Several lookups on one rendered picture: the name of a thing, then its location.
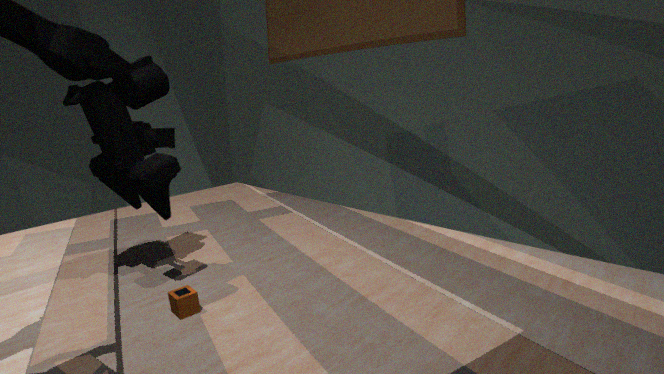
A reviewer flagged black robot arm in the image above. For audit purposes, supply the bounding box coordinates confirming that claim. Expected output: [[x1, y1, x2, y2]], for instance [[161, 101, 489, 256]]
[[0, 0, 175, 155]]

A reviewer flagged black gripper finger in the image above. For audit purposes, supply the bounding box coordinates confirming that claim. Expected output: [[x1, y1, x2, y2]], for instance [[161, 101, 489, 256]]
[[98, 171, 142, 210], [135, 173, 177, 221]]

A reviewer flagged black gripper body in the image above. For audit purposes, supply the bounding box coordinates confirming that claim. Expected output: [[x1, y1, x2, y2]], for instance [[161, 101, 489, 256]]
[[89, 115, 181, 192]]

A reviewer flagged orange block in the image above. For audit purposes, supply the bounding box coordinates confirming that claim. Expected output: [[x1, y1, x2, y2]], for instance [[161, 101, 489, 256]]
[[167, 285, 201, 320]]

